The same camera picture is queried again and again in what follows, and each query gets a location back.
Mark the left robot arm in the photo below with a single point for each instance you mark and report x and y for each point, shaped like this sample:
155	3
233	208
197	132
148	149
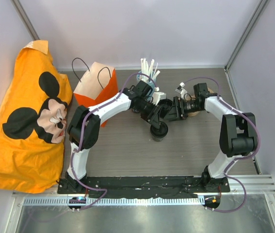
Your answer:
84	127

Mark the black plastic cup lid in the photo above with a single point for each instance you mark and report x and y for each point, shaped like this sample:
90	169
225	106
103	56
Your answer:
161	131

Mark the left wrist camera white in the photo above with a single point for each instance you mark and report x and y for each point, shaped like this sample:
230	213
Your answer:
158	96

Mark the brown pulp cup carrier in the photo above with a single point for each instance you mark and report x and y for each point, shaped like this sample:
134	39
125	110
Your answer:
195	113

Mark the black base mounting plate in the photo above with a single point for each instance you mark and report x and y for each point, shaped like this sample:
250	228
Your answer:
143	187

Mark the orange cartoon mouse cloth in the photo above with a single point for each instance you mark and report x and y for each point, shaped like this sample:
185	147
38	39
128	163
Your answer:
33	122

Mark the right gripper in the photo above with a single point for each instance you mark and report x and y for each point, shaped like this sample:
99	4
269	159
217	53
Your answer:
177	109

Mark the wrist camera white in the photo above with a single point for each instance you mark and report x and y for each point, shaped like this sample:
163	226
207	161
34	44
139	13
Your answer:
180	89
158	96

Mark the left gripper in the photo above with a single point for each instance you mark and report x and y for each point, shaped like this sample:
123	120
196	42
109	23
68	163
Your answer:
153	118

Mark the light blue tin cup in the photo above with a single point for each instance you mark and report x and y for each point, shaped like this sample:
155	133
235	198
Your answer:
146	78

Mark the orange paper bag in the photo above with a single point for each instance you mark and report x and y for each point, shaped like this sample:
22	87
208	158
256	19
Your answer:
98	84

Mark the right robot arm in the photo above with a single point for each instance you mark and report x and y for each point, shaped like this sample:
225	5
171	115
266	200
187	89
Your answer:
238	134

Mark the black paper coffee cup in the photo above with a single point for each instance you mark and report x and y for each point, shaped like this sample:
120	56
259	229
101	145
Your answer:
158	137

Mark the slotted aluminium rail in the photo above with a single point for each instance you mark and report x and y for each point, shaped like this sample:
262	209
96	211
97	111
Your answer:
79	201

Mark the white wrapped straws bundle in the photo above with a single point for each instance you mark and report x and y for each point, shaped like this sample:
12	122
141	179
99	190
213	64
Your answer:
150	68

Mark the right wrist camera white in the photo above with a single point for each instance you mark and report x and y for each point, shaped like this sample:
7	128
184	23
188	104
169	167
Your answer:
180	89

